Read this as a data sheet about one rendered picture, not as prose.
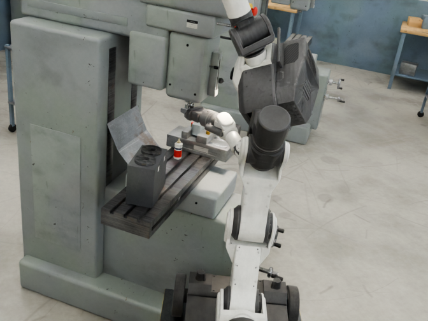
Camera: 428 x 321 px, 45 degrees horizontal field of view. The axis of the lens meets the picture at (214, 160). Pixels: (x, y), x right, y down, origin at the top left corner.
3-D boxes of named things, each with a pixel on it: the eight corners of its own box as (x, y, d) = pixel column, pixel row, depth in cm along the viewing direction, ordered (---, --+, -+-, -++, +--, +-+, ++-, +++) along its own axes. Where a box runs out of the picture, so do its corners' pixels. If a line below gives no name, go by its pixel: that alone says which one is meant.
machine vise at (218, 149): (235, 152, 284) (238, 134, 279) (225, 162, 271) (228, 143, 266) (178, 136, 294) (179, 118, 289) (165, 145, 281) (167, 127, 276)
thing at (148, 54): (182, 79, 267) (186, 28, 255) (162, 92, 246) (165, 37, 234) (149, 71, 272) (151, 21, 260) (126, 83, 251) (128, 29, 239)
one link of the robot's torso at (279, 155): (286, 155, 186) (286, 128, 192) (249, 151, 185) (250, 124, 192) (279, 174, 197) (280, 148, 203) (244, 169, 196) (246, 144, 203)
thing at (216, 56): (217, 94, 252) (222, 51, 242) (214, 97, 248) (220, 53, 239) (209, 92, 253) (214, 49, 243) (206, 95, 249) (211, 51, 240)
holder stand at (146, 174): (165, 185, 243) (168, 146, 234) (152, 208, 223) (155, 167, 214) (139, 180, 244) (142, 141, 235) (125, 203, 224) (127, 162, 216)
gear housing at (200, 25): (230, 30, 248) (234, 9, 243) (213, 40, 227) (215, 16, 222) (167, 18, 257) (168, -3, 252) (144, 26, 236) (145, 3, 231)
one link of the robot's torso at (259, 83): (325, 139, 206) (323, 71, 225) (299, 86, 181) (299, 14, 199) (255, 152, 218) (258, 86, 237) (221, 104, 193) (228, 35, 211)
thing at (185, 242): (249, 287, 307) (265, 200, 281) (232, 322, 280) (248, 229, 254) (128, 247, 329) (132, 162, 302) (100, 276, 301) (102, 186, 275)
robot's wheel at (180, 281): (180, 326, 241) (184, 293, 232) (169, 325, 241) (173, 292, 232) (184, 297, 259) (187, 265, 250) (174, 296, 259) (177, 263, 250)
